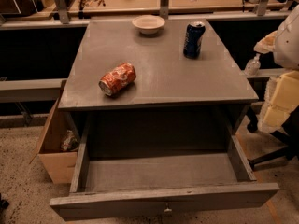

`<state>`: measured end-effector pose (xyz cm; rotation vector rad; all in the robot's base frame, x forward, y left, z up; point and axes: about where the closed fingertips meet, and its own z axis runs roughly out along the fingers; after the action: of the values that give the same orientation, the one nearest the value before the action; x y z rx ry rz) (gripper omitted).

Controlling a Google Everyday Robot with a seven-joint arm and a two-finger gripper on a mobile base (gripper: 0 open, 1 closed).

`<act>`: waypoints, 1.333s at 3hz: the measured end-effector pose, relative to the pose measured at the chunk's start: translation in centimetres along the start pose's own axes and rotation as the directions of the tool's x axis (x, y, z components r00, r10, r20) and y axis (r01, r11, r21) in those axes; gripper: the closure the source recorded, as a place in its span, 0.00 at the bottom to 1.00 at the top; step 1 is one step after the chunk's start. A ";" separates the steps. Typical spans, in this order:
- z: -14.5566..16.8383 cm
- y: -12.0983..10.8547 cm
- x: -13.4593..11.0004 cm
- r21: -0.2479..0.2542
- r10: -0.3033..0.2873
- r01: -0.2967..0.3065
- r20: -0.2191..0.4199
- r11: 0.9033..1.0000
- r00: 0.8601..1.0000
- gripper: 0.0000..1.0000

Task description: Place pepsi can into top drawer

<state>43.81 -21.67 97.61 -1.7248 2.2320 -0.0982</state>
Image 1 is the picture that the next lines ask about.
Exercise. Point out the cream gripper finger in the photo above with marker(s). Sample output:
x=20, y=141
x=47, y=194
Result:
x=267, y=44
x=280, y=99

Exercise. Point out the blue pepsi can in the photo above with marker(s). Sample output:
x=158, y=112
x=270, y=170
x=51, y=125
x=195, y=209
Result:
x=193, y=39

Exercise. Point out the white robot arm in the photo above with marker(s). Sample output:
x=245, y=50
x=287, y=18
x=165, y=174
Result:
x=286, y=49

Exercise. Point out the grey cabinet with top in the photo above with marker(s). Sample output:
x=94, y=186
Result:
x=173, y=98

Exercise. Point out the crushed orange soda can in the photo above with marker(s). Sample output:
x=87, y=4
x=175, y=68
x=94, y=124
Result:
x=117, y=79

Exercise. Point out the open grey top drawer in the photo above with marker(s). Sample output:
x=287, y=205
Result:
x=159, y=179

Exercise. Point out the clear hand sanitizer bottle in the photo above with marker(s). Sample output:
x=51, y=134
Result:
x=253, y=66

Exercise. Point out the white ceramic bowl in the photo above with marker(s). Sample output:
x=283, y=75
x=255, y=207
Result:
x=148, y=24

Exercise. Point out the crumpled wrapper in box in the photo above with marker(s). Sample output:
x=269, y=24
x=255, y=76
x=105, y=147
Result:
x=69, y=142

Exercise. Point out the brown cardboard box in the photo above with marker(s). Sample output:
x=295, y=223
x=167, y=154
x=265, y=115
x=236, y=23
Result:
x=59, y=164

